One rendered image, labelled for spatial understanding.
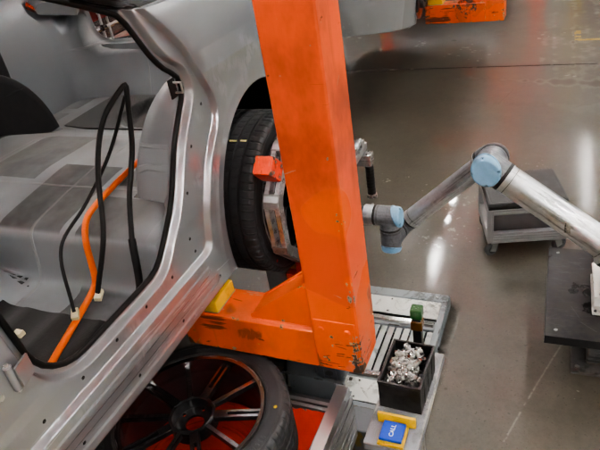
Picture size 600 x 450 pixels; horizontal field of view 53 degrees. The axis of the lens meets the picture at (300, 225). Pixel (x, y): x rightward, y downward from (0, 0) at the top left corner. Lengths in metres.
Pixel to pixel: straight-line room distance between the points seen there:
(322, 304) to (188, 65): 0.85
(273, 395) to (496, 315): 1.36
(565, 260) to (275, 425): 1.56
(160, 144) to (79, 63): 1.90
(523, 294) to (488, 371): 0.56
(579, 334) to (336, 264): 1.13
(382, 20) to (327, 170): 3.21
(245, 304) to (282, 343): 0.20
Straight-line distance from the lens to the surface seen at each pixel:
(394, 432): 1.95
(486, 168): 2.32
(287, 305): 1.98
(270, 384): 2.10
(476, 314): 3.05
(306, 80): 1.51
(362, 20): 4.68
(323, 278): 1.82
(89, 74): 4.03
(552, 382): 2.77
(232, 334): 2.17
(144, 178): 2.23
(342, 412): 2.17
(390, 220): 2.58
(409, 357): 2.02
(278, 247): 2.25
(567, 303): 2.69
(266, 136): 2.23
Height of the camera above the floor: 2.00
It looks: 31 degrees down
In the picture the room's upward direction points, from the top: 10 degrees counter-clockwise
